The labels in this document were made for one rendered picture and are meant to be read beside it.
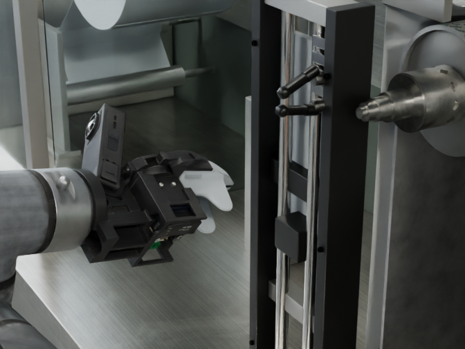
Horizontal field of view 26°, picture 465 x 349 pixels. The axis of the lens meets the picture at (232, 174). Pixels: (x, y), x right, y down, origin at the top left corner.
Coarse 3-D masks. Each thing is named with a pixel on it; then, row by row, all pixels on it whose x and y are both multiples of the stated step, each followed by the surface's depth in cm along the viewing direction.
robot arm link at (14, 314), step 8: (8, 280) 85; (0, 288) 85; (8, 288) 86; (0, 296) 85; (8, 296) 86; (0, 304) 84; (8, 304) 86; (0, 312) 83; (8, 312) 83; (16, 312) 84; (0, 320) 81; (24, 320) 83
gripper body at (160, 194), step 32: (96, 192) 90; (128, 192) 96; (160, 192) 95; (192, 192) 98; (96, 224) 90; (128, 224) 92; (160, 224) 93; (192, 224) 96; (96, 256) 91; (128, 256) 94
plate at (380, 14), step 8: (360, 0) 172; (368, 0) 170; (376, 0) 168; (376, 8) 168; (384, 8) 166; (376, 16) 168; (384, 16) 167; (312, 24) 185; (376, 24) 169; (384, 24) 167; (376, 32) 169; (384, 32) 168; (376, 40) 170; (376, 48) 170; (376, 56) 171; (376, 64) 171; (376, 72) 172; (376, 80) 172
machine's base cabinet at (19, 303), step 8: (16, 288) 176; (16, 296) 177; (16, 304) 178; (24, 304) 173; (24, 312) 174; (32, 312) 170; (32, 320) 171; (40, 320) 167; (40, 328) 168; (48, 336) 164; (56, 344) 161
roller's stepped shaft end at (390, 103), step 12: (384, 96) 104; (396, 96) 104; (408, 96) 105; (360, 108) 103; (372, 108) 103; (384, 108) 103; (396, 108) 104; (408, 108) 105; (372, 120) 105; (384, 120) 106
